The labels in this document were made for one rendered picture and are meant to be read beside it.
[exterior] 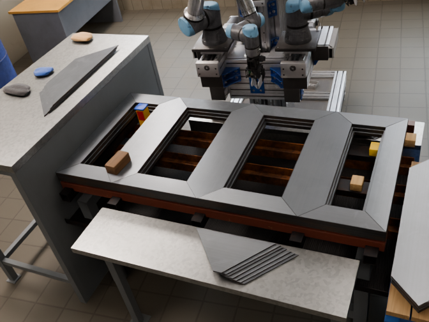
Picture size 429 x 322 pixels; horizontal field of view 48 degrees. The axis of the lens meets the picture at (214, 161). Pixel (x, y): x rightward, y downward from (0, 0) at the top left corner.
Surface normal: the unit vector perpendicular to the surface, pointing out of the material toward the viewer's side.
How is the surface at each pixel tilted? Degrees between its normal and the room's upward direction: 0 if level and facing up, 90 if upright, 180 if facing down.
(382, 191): 0
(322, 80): 0
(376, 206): 0
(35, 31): 90
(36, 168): 90
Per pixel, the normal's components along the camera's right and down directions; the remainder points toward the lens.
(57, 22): -0.29, 0.64
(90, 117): 0.91, 0.13
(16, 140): -0.15, -0.77
